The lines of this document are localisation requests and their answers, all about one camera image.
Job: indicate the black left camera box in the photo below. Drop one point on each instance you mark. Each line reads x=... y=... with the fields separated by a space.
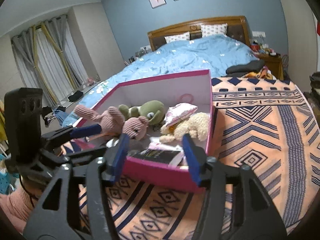
x=22 y=109

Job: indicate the blue plastic basket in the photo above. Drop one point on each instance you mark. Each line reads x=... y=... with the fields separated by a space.
x=6 y=183

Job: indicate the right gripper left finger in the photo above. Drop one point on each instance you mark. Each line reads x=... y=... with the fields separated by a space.
x=116 y=157

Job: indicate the left patterned pillow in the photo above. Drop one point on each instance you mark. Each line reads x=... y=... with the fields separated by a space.
x=178 y=37

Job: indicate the orange patterned blanket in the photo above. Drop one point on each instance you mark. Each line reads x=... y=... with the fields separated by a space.
x=265 y=124

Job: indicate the dark folded clothes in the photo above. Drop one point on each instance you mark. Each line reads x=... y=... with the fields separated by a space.
x=243 y=69

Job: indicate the blue floral duvet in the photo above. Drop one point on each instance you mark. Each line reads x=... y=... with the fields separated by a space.
x=215 y=53

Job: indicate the wooden bed headboard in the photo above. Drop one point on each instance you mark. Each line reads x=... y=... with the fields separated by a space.
x=236 y=28

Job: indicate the pink white packet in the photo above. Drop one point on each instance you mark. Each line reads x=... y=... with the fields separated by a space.
x=164 y=147

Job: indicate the right patterned pillow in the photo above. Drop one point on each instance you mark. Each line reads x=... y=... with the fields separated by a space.
x=213 y=29

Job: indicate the green plush frog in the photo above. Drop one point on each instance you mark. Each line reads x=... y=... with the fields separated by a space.
x=153 y=110

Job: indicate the pink cardboard box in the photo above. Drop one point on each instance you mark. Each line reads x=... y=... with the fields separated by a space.
x=192 y=87

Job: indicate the grey window curtains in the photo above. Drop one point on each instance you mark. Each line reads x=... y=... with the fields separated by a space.
x=47 y=58

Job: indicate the pink knitted plush rabbit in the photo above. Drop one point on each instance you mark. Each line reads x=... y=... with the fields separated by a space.
x=113 y=122

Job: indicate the pink left sleeve forearm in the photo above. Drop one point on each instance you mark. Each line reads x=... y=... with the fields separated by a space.
x=17 y=207

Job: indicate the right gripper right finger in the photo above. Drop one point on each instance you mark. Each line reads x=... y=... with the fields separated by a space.
x=196 y=160

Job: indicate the patterned pillow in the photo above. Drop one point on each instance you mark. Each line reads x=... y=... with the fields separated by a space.
x=213 y=29
x=178 y=37

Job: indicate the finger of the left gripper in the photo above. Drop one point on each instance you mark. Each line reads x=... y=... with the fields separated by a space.
x=68 y=133

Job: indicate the wooden nightstand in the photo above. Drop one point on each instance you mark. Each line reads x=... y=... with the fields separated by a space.
x=274 y=64

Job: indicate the cream curly plush dog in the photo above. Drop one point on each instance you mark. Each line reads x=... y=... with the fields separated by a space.
x=182 y=119

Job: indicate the black book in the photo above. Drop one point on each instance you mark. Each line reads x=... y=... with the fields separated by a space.
x=170 y=158

